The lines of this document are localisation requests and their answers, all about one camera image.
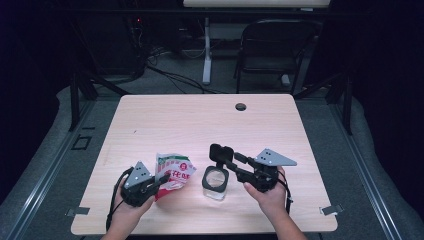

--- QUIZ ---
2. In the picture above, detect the black folding chair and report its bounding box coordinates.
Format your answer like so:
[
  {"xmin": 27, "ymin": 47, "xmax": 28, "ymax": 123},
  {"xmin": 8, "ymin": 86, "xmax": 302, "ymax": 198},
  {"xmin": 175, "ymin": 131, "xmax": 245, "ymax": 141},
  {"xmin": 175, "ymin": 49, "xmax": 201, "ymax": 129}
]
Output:
[{"xmin": 233, "ymin": 18, "xmax": 323, "ymax": 96}]

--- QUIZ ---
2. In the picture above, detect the right hand-held gripper black cable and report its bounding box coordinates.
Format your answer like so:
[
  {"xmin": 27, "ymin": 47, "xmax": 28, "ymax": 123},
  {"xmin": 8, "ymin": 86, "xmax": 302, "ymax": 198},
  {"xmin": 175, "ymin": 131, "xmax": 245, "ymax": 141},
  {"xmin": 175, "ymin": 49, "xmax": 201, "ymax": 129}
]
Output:
[{"xmin": 278, "ymin": 173, "xmax": 294, "ymax": 214}]

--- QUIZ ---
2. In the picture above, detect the black floor cable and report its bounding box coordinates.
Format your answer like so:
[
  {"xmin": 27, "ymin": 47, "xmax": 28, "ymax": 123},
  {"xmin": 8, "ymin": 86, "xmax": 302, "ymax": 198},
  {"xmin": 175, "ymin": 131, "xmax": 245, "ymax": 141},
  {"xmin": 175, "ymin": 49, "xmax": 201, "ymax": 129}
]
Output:
[{"xmin": 146, "ymin": 63, "xmax": 214, "ymax": 95}]

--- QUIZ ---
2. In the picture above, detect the aluminium floor rail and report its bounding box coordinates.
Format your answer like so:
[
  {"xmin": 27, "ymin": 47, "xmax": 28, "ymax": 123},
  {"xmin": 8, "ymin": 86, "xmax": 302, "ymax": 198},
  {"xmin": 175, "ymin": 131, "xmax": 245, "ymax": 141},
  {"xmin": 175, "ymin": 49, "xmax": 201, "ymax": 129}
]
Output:
[
  {"xmin": 0, "ymin": 99, "xmax": 98, "ymax": 240},
  {"xmin": 328, "ymin": 99, "xmax": 404, "ymax": 240}
]

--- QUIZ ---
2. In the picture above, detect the grey tape piece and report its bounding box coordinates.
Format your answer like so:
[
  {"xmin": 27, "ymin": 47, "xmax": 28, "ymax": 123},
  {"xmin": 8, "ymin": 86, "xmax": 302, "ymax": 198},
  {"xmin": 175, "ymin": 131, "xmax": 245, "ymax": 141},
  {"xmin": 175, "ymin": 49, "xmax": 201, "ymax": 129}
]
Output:
[
  {"xmin": 65, "ymin": 206, "xmax": 91, "ymax": 217},
  {"xmin": 319, "ymin": 203, "xmax": 344, "ymax": 216}
]

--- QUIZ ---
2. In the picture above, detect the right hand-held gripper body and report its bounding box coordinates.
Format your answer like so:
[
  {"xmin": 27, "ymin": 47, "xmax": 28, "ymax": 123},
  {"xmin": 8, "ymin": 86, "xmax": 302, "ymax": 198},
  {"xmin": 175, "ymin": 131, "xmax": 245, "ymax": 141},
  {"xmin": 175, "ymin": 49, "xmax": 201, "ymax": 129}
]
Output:
[{"xmin": 234, "ymin": 148, "xmax": 298, "ymax": 194}]

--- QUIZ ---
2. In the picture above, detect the dark equipment cabinet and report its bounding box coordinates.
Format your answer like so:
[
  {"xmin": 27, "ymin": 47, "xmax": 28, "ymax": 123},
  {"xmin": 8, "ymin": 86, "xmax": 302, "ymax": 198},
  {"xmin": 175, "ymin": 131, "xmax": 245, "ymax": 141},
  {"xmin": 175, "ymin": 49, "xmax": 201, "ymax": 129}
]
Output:
[{"xmin": 71, "ymin": 14, "xmax": 148, "ymax": 76}]

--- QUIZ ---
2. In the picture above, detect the person's left hand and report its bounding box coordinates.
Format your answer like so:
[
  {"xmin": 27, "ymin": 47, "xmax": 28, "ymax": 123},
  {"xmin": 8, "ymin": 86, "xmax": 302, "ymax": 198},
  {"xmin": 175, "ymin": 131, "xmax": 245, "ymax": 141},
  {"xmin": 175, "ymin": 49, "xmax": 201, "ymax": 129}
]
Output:
[{"xmin": 111, "ymin": 178, "xmax": 155, "ymax": 219}]

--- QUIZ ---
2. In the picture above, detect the red and white plastic bag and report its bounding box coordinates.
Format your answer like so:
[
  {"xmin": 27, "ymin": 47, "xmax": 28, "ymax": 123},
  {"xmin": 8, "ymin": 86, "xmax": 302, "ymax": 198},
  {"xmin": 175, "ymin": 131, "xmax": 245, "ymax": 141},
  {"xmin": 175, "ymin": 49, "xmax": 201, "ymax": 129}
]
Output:
[{"xmin": 154, "ymin": 152, "xmax": 198, "ymax": 202}]

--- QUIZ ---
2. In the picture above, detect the black metal stand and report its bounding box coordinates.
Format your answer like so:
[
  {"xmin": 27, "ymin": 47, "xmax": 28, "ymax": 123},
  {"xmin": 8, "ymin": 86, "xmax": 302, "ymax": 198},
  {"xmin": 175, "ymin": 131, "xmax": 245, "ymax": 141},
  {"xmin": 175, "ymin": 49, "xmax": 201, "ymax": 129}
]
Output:
[
  {"xmin": 68, "ymin": 69, "xmax": 131, "ymax": 133},
  {"xmin": 293, "ymin": 71, "xmax": 354, "ymax": 136}
]

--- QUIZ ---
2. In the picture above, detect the person's right hand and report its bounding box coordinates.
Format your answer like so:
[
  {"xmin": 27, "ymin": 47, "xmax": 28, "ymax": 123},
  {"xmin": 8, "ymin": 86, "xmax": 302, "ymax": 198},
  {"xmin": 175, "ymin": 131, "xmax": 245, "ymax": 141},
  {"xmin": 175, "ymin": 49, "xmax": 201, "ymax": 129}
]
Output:
[{"xmin": 243, "ymin": 166, "xmax": 289, "ymax": 218}]

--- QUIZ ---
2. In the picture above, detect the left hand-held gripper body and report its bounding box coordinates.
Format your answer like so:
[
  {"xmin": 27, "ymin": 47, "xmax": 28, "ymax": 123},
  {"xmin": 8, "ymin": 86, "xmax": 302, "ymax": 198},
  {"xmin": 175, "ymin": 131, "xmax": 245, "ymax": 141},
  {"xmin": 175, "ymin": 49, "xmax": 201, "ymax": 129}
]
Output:
[{"xmin": 120, "ymin": 161, "xmax": 162, "ymax": 208}]

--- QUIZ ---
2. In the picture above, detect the white desk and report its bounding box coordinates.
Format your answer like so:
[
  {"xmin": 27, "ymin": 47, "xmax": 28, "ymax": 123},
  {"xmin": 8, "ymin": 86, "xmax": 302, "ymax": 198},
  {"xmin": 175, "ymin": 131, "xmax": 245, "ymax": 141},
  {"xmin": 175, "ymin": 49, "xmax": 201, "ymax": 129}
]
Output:
[{"xmin": 182, "ymin": 0, "xmax": 331, "ymax": 86}]

